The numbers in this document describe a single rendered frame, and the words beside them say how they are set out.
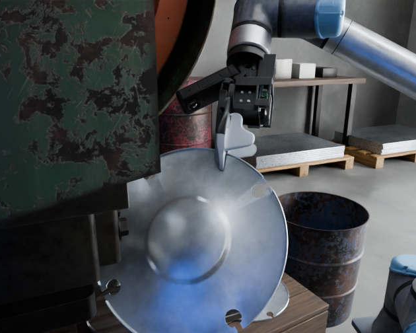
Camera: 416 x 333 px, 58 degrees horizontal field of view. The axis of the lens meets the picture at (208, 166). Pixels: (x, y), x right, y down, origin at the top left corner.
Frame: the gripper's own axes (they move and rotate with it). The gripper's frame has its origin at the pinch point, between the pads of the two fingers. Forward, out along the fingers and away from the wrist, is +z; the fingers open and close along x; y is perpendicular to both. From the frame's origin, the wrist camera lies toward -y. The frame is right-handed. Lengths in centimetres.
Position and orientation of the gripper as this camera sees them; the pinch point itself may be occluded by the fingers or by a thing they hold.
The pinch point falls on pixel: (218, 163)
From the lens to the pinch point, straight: 58.3
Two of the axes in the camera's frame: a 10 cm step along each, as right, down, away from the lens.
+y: 9.7, 0.7, -2.4
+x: 1.9, 3.9, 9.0
